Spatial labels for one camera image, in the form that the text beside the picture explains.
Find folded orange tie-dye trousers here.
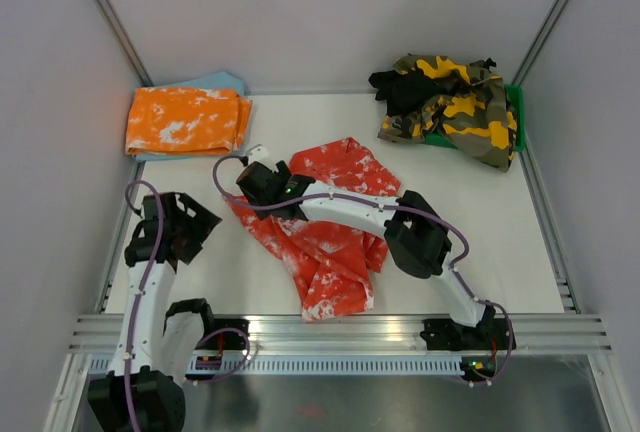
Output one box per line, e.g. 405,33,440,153
124,86,254,157

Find right corner aluminium post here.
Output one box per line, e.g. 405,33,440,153
512,0,571,86

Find white slotted cable duct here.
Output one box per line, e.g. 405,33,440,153
84,354,516,377

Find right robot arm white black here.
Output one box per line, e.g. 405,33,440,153
236,156,495,348

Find aluminium front rail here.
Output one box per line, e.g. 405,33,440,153
68,313,613,355

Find left corner aluminium post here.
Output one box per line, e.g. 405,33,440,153
93,0,153,87

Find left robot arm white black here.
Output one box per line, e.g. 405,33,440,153
87,192,221,431

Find folded light blue trousers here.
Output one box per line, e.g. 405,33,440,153
134,69,247,163

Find camouflage yellow green trousers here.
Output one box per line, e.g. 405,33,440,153
378,54,517,172

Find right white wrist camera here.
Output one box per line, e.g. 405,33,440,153
245,144,270,164

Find black trousers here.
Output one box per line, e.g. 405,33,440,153
368,70,446,117

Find red white tie-dye trousers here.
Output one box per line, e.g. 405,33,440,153
230,137,401,322

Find corner aluminium post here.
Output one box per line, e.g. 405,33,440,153
93,0,153,87
512,0,571,86

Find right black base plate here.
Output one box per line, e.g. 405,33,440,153
420,318,516,352

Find green plastic bin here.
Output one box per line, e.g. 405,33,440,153
423,84,526,153

